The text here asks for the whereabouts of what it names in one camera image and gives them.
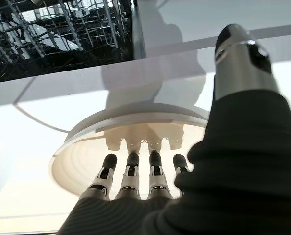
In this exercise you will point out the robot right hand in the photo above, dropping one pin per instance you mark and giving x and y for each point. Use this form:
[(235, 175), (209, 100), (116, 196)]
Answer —
[(233, 159)]

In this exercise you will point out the cream round plate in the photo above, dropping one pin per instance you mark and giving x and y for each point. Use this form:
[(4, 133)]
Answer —
[(91, 159)]

